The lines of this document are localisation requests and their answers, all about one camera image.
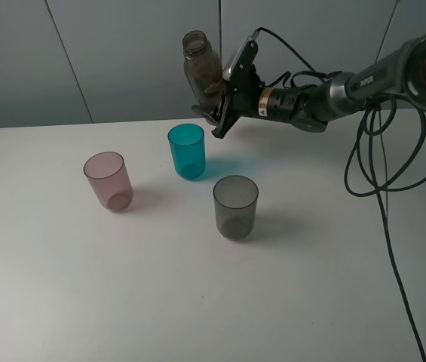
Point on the grey translucent plastic cup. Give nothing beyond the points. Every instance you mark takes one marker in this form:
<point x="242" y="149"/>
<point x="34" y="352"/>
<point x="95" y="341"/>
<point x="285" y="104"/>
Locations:
<point x="235" y="199"/>

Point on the pink translucent plastic cup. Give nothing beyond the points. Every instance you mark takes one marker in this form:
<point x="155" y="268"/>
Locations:
<point x="109" y="179"/>

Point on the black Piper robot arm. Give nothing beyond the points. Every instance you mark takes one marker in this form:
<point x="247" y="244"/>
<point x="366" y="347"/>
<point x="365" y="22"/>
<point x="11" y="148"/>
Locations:
<point x="311" y="107"/>

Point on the teal translucent plastic cup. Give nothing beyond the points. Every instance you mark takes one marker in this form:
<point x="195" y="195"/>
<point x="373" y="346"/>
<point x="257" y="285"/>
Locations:
<point x="188" y="150"/>

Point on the brown translucent water bottle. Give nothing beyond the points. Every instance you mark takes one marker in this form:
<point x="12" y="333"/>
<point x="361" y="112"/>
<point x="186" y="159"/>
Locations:
<point x="202" y="68"/>

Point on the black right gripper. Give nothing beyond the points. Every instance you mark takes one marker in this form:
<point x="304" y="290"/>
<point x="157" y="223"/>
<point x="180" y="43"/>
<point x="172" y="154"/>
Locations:
<point x="246" y="87"/>

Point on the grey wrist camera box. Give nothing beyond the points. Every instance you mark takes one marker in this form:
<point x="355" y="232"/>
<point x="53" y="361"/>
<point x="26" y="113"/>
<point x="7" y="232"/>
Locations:
<point x="242" y="60"/>

